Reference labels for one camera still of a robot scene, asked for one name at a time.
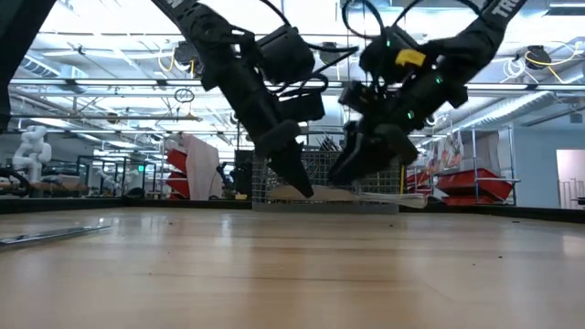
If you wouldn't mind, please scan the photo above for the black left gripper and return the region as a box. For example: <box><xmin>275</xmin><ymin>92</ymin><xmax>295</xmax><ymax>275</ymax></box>
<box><xmin>227</xmin><ymin>71</ymin><xmax>316</xmax><ymax>199</ymax></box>

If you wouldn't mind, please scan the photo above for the black ceiling cable reel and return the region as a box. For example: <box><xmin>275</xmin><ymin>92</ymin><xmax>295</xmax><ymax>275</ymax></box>
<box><xmin>172</xmin><ymin>39</ymin><xmax>205</xmax><ymax>80</ymax></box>
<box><xmin>524</xmin><ymin>44</ymin><xmax>555</xmax><ymax>72</ymax></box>

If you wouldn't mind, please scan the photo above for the black equipment box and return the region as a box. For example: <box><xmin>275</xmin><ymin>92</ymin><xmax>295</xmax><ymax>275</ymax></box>
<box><xmin>230</xmin><ymin>149</ymin><xmax>255</xmax><ymax>201</ymax></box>

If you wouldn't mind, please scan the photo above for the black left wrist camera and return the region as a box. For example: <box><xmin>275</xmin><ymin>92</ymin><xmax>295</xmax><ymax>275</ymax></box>
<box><xmin>281</xmin><ymin>89</ymin><xmax>327</xmax><ymax>123</ymax></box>

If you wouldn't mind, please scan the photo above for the colourful wall poster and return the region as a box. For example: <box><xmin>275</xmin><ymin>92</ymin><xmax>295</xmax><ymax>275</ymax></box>
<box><xmin>427</xmin><ymin>130</ymin><xmax>465</xmax><ymax>173</ymax></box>

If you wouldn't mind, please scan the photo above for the silver fork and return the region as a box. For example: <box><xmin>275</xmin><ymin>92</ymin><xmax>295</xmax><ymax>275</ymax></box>
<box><xmin>319</xmin><ymin>134</ymin><xmax>342</xmax><ymax>153</ymax></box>

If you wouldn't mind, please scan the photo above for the metal shelf rack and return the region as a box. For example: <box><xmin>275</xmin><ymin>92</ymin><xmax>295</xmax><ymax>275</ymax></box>
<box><xmin>470</xmin><ymin>123</ymin><xmax>522</xmax><ymax>207</ymax></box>

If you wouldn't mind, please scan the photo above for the red storage bin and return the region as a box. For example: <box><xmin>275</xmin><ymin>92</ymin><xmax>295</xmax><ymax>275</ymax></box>
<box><xmin>405</xmin><ymin>171</ymin><xmax>434</xmax><ymax>206</ymax></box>
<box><xmin>436</xmin><ymin>167</ymin><xmax>515</xmax><ymax>202</ymax></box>
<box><xmin>164</xmin><ymin>146</ymin><xmax>191</xmax><ymax>200</ymax></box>

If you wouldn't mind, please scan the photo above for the pale pink sheet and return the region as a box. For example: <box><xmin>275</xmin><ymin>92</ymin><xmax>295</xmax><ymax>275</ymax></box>
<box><xmin>181</xmin><ymin>132</ymin><xmax>224</xmax><ymax>201</ymax></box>

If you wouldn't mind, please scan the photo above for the yellow cable label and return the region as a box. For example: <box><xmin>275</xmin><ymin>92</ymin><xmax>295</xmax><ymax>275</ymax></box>
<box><xmin>395</xmin><ymin>48</ymin><xmax>428</xmax><ymax>69</ymax></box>

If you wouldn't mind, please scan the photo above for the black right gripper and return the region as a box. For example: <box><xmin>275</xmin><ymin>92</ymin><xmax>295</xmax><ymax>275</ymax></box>
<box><xmin>327</xmin><ymin>71</ymin><xmax>470</xmax><ymax>185</ymax></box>

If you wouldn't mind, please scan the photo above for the grey mesh cutlery basket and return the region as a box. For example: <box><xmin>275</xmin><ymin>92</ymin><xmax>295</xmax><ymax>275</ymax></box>
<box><xmin>250</xmin><ymin>145</ymin><xmax>403</xmax><ymax>215</ymax></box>

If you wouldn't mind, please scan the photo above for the silver table knife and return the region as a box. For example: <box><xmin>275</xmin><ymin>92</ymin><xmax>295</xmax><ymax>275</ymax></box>
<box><xmin>0</xmin><ymin>222</ymin><xmax>114</xmax><ymax>251</ymax></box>

